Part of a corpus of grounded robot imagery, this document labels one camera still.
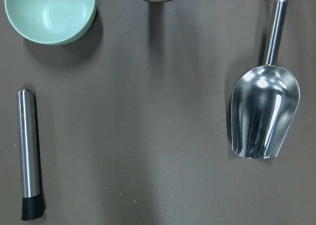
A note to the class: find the steel ice scoop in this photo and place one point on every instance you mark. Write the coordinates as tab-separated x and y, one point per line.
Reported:
264	100

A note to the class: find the mint green bowl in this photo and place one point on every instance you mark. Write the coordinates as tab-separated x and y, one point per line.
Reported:
51	22

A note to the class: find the steel muddler black tip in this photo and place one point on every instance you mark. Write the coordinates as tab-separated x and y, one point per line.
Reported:
32	196

